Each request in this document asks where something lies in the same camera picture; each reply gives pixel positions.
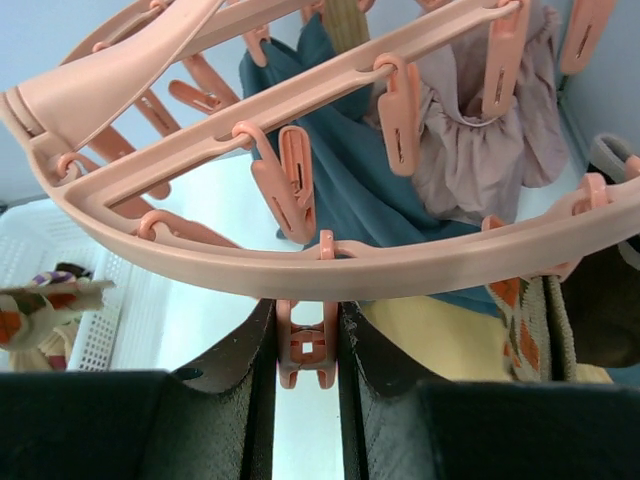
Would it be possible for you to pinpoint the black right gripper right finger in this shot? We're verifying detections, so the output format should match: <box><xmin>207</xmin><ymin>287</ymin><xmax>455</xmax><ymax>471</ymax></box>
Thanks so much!
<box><xmin>338</xmin><ymin>302</ymin><xmax>639</xmax><ymax>479</ymax></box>

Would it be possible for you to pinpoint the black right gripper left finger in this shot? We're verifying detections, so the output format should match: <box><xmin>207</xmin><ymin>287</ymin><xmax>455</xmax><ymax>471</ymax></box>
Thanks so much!
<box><xmin>1</xmin><ymin>300</ymin><xmax>276</xmax><ymax>479</ymax></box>

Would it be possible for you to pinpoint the argyle patterned sock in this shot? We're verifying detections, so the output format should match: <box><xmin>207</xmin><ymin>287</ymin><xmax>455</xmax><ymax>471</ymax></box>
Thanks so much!
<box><xmin>1</xmin><ymin>280</ymin><xmax>115</xmax><ymax>351</ymax></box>
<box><xmin>487</xmin><ymin>276</ymin><xmax>577</xmax><ymax>383</ymax></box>

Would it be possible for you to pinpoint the beige purple striped sock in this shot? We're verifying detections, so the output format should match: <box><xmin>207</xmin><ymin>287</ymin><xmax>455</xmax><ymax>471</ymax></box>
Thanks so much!
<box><xmin>9</xmin><ymin>320</ymin><xmax>80</xmax><ymax>372</ymax></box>

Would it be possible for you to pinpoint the pink round clip hanger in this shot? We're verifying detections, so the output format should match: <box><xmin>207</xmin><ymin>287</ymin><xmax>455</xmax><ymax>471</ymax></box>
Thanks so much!
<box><xmin>0</xmin><ymin>0</ymin><xmax>640</xmax><ymax>390</ymax></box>

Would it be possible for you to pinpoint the white perforated plastic basket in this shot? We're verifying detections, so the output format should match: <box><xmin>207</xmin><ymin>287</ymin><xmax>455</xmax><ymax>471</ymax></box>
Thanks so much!
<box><xmin>1</xmin><ymin>200</ymin><xmax>168</xmax><ymax>372</ymax></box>

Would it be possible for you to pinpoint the teal blue cloth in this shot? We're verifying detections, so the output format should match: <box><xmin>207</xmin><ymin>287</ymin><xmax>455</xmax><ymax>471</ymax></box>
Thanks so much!
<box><xmin>237</xmin><ymin>12</ymin><xmax>506</xmax><ymax>319</ymax></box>

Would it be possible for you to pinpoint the pink ruffled cloth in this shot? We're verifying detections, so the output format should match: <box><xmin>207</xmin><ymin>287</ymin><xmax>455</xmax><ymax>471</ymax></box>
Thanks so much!
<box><xmin>412</xmin><ymin>1</ymin><xmax>569</xmax><ymax>224</ymax></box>

